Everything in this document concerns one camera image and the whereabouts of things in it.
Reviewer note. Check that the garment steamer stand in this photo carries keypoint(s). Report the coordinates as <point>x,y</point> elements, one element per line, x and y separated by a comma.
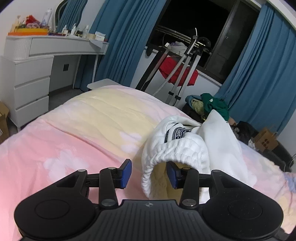
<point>187,51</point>

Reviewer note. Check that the pastel tie-dye bed cover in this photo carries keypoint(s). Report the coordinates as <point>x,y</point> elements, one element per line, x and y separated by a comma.
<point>102,128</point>

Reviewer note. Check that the dark window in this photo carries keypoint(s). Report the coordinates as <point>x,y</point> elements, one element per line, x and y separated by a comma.
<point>223,28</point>

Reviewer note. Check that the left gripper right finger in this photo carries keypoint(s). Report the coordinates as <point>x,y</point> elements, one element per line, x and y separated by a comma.
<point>227,206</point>

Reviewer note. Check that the green sweatshirt pile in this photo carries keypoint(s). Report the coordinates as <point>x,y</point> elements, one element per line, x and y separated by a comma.
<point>211,103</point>

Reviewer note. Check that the left blue curtain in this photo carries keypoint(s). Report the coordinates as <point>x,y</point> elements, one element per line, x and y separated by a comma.
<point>127,26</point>

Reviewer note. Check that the black sofa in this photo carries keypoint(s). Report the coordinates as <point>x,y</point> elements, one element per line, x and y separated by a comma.
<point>280,156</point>

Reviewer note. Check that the cardboard box on floor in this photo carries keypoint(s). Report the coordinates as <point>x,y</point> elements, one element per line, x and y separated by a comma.
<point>4,132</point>

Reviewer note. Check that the right blue curtain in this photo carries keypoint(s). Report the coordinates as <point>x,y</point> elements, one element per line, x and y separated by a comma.
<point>260,88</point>

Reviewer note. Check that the red garment on rack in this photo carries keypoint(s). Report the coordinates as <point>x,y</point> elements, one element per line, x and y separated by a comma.
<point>167,67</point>

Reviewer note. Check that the white dressing table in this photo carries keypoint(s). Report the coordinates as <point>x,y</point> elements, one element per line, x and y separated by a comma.
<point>26,67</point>

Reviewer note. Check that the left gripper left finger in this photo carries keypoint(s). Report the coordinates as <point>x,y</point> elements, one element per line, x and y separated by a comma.
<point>69,207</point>

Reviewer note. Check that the orange tray with items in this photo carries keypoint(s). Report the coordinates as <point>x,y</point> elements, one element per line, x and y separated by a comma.
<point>29,26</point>

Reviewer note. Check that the brown paper bag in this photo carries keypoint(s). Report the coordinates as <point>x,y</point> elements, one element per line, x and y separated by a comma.
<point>265,140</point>

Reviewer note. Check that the black clothes pile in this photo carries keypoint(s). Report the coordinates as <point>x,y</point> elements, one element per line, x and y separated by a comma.
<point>244,131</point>

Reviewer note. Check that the white zip-up sweatshirt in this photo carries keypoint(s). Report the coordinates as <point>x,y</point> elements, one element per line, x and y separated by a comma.
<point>192,150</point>

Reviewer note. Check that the blue curtain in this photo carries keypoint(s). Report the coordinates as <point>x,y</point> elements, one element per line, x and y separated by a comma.
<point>260,88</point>
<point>127,26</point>

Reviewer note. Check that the wavy frame mirror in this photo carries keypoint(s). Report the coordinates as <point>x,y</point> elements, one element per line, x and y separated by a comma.
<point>72,14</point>

